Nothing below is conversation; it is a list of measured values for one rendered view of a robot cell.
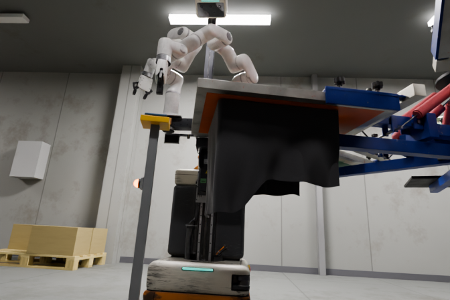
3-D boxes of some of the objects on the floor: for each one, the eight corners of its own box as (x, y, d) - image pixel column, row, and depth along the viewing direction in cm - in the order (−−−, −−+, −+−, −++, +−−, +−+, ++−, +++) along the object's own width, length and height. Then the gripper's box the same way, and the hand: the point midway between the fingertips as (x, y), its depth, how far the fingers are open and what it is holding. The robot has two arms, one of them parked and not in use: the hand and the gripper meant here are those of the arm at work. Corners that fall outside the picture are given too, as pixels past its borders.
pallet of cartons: (106, 264, 413) (111, 228, 427) (74, 270, 337) (82, 228, 350) (20, 258, 421) (28, 224, 435) (-29, 264, 345) (-18, 222, 358)
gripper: (170, 53, 154) (166, 88, 148) (171, 69, 168) (167, 100, 162) (155, 52, 153) (150, 86, 147) (157, 67, 167) (153, 99, 161)
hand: (159, 90), depth 155 cm, fingers closed
